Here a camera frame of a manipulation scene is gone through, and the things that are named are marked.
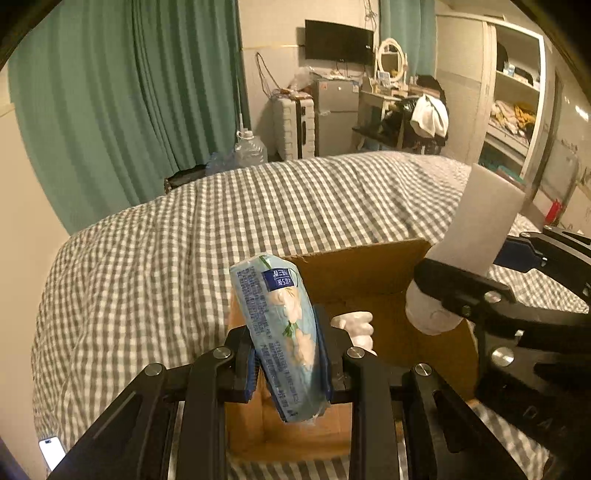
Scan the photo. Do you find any white lumpy object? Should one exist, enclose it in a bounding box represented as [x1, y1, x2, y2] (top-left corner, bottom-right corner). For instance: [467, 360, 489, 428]
[329, 311, 378, 357]

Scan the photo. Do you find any grey checked blanket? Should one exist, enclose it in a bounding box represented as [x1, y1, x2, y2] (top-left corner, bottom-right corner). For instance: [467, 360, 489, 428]
[31, 151, 591, 480]

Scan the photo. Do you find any white smartphone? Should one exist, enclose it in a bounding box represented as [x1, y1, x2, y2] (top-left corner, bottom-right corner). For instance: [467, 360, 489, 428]
[38, 435, 66, 474]

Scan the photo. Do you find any white open wardrobe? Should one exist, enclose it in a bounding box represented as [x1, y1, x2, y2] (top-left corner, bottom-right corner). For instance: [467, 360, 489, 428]
[436, 13, 549, 186]

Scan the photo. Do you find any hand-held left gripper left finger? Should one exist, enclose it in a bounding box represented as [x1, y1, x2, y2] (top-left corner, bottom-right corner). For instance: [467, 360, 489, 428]
[46, 325, 259, 480]

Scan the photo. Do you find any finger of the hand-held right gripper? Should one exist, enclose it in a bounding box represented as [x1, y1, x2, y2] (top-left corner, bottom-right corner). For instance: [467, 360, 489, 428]
[414, 257, 591, 372]
[493, 225, 591, 303]

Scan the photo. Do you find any white oval vanity mirror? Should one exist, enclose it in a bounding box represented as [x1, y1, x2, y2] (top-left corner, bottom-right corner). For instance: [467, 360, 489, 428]
[375, 38, 410, 89]

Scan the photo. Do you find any white vanity desk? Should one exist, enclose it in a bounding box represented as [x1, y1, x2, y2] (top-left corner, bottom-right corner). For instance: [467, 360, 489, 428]
[352, 88, 416, 151]

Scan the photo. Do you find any yellow folded clothing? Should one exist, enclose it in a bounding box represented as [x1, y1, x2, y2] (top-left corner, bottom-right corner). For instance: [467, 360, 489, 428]
[514, 103, 537, 133]

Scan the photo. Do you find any large clear water jug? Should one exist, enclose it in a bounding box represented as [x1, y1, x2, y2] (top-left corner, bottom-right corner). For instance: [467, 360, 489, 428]
[233, 130, 269, 168]

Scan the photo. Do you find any brown cardboard box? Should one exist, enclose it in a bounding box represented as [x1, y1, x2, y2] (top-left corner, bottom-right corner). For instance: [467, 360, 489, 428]
[224, 239, 482, 465]

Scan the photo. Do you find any light blue tissue packet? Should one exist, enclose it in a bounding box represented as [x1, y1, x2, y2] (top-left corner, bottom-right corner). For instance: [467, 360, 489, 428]
[229, 253, 331, 424]

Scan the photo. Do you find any black wall television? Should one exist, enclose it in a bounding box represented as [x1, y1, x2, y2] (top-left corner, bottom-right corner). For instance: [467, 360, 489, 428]
[304, 19, 375, 66]

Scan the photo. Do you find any chair with dark clothes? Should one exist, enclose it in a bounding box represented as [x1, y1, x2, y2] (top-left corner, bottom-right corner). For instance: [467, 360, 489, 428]
[378, 75, 450, 155]

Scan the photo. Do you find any wide green curtain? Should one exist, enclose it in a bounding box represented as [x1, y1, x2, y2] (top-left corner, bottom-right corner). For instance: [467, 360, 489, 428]
[8, 0, 253, 234]

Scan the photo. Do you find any clear plastic bottle pack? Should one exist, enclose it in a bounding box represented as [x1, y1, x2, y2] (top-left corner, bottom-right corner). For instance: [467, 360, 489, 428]
[205, 152, 237, 177]

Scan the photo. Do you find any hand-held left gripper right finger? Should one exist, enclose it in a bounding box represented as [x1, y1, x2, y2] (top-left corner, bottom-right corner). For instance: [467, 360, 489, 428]
[315, 305, 528, 480]

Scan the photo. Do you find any clear plastic bag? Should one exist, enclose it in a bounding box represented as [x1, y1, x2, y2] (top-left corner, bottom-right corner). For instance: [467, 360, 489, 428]
[288, 66, 320, 94]

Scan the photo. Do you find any dark low stool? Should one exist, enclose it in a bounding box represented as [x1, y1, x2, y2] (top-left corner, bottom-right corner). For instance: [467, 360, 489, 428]
[163, 168, 209, 193]

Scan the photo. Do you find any small grey fridge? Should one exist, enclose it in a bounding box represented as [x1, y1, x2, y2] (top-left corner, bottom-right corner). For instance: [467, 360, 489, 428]
[312, 76, 360, 158]

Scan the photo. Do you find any white ribbed suitcase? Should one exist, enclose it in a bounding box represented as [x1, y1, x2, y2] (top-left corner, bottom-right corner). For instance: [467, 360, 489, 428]
[272, 95, 316, 160]

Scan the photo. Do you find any narrow green curtain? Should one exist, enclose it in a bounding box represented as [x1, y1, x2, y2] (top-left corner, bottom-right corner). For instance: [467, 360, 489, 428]
[379, 0, 437, 78]

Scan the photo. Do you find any white cloth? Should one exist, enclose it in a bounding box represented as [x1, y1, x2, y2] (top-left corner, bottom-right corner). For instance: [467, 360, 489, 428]
[410, 95, 450, 138]

